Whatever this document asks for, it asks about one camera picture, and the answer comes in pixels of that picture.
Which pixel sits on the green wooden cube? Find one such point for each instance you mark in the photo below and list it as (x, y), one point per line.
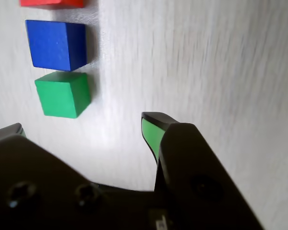
(57, 98)

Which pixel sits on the red wooden cube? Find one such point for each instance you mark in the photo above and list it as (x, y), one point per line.
(50, 3)

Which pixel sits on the blue wooden cube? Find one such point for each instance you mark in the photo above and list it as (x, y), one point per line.
(50, 44)

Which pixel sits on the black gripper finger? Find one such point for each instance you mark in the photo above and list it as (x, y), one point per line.
(194, 167)
(38, 187)

